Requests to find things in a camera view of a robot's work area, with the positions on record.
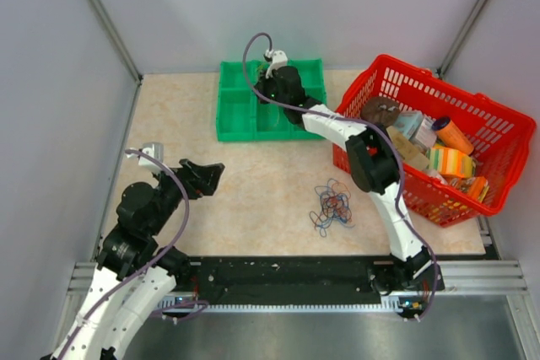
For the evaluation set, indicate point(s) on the left aluminium frame post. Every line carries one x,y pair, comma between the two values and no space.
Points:
106,23

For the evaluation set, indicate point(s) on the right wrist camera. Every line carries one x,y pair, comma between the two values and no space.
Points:
275,59

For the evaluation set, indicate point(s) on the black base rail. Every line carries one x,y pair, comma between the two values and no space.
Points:
303,280

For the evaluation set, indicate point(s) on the green six-compartment tray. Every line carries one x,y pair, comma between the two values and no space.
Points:
241,118

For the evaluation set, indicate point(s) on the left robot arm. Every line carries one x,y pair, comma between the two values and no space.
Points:
132,273

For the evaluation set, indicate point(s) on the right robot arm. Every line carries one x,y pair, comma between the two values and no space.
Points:
374,167

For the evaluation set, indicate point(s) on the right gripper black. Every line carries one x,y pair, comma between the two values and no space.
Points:
262,83

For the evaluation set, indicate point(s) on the right aluminium frame post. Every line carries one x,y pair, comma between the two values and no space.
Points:
461,37

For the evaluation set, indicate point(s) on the orange snack packet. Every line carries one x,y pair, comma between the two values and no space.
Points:
475,188

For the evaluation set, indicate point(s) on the brown round pouch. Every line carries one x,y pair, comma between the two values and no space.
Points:
380,110

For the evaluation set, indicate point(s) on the light blue patterned box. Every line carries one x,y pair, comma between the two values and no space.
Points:
416,127

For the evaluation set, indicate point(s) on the brown cardboard box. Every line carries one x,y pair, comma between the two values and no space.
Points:
409,153

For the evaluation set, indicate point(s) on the red plastic basket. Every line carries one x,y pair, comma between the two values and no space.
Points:
500,136

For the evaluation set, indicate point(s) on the orange bottle blue cap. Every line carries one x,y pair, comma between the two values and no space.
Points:
450,134

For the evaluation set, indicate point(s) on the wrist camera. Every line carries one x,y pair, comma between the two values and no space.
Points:
275,59
149,154

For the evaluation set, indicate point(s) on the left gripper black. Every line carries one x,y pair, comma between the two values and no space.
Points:
208,174

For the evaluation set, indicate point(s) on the yellow green sponge pack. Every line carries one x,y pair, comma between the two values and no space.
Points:
450,162

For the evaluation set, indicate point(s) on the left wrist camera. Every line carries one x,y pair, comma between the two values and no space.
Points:
149,154

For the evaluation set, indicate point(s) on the aluminium frame post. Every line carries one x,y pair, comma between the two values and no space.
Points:
106,23
461,37

